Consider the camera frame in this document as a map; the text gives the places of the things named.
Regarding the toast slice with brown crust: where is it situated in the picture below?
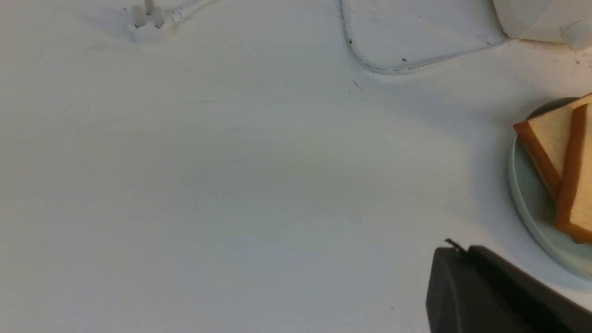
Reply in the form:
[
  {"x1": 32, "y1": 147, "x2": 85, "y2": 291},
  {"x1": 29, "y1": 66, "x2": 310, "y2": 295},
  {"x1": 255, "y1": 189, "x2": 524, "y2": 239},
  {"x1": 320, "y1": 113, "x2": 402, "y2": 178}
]
[{"x1": 512, "y1": 93, "x2": 591, "y2": 201}]

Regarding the white toaster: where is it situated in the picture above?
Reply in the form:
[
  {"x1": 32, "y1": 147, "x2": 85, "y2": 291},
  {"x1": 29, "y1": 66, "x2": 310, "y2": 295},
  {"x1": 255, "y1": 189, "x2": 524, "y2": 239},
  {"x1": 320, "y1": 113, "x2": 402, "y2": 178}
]
[{"x1": 493, "y1": 0, "x2": 592, "y2": 51}]

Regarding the white power cable with plug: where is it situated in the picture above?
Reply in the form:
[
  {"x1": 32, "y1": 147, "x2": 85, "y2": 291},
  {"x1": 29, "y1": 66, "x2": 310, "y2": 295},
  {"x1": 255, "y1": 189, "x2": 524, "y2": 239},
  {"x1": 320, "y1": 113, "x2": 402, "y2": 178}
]
[{"x1": 129, "y1": 0, "x2": 509, "y2": 75}]

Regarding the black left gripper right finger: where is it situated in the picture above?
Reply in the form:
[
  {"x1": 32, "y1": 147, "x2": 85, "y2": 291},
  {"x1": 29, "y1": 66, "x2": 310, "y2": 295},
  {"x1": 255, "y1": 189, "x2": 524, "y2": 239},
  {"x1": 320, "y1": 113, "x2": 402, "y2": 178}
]
[{"x1": 467, "y1": 245, "x2": 591, "y2": 333}]

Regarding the pale green plate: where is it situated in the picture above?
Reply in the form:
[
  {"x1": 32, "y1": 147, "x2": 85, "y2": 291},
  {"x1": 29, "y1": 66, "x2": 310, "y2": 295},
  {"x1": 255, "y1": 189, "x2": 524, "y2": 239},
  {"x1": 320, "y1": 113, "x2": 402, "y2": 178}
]
[{"x1": 508, "y1": 97, "x2": 592, "y2": 280}]

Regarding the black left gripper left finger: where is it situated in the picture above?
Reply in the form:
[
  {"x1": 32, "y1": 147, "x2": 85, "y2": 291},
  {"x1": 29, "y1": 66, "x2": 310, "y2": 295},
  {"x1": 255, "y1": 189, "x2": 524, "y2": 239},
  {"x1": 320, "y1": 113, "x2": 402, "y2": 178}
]
[{"x1": 426, "y1": 238, "x2": 542, "y2": 333}]

